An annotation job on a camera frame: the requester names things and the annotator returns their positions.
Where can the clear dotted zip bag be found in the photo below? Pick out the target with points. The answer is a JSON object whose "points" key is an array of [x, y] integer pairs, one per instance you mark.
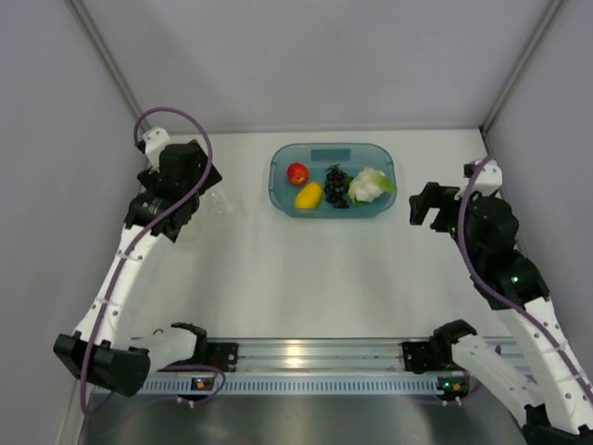
{"points": [[215, 207]]}

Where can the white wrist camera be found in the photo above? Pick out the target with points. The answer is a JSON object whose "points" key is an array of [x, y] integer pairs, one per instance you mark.
{"points": [[152, 142], [489, 179]]}

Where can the dark blue fake food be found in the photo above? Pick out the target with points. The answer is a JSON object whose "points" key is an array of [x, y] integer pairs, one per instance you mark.
{"points": [[336, 186]]}

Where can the aluminium mounting rail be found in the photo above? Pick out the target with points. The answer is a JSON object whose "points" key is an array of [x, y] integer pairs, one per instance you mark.
{"points": [[320, 355]]}

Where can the slotted cable duct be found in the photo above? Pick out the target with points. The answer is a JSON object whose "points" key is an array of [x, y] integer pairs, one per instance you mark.
{"points": [[186, 385]]}

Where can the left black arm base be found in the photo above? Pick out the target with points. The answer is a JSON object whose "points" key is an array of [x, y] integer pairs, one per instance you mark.
{"points": [[222, 355]]}

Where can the yellow fake food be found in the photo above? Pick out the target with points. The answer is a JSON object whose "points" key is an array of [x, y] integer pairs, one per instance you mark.
{"points": [[309, 197]]}

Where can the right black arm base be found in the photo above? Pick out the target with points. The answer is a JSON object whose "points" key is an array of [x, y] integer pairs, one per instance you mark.
{"points": [[421, 357]]}

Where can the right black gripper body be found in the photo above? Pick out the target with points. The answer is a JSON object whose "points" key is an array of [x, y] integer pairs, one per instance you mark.
{"points": [[472, 244]]}

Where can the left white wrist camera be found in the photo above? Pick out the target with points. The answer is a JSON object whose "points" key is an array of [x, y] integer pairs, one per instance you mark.
{"points": [[152, 142]]}

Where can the white fake food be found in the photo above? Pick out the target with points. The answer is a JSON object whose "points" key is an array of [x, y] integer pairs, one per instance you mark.
{"points": [[366, 185]]}

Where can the green fake lettuce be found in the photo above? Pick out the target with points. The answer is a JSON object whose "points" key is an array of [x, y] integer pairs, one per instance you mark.
{"points": [[388, 184]]}

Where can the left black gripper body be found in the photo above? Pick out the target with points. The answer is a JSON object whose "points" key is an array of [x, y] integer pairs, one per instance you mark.
{"points": [[146, 178]]}

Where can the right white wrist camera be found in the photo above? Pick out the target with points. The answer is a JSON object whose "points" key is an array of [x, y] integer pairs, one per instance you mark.
{"points": [[489, 179]]}

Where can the teal plastic bin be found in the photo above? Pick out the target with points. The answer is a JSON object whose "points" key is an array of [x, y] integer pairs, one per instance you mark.
{"points": [[372, 190]]}

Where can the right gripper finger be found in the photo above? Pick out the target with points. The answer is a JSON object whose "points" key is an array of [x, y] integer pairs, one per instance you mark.
{"points": [[446, 220], [433, 196]]}

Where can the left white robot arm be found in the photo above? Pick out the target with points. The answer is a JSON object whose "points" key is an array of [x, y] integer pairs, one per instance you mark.
{"points": [[102, 350]]}

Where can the red fake food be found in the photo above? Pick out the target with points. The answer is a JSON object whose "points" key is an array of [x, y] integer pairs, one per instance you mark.
{"points": [[297, 174]]}

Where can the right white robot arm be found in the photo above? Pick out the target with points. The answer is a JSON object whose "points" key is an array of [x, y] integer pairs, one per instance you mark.
{"points": [[554, 404]]}

